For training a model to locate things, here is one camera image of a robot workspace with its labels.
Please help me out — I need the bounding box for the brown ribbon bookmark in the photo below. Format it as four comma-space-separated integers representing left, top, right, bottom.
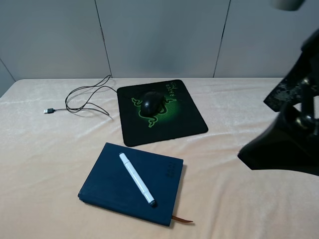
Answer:
172, 216, 193, 224

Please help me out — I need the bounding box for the beige tablecloth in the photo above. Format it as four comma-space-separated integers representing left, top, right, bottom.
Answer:
0, 78, 319, 239

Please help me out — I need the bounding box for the white marker pen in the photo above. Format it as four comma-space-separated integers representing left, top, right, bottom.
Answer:
119, 152, 157, 207

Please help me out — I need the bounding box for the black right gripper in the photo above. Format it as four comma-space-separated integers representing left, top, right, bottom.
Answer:
238, 31, 319, 175

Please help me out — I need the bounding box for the black green Razer mouse pad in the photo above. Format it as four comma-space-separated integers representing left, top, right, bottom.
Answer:
117, 79, 208, 147

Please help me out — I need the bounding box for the dark blue notebook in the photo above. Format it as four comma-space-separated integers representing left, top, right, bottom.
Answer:
78, 143, 183, 226

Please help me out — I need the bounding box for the black mouse cable with USB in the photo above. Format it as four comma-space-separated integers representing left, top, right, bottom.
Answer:
43, 75, 119, 120

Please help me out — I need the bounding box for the black computer mouse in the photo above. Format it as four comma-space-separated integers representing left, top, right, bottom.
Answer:
141, 91, 164, 117

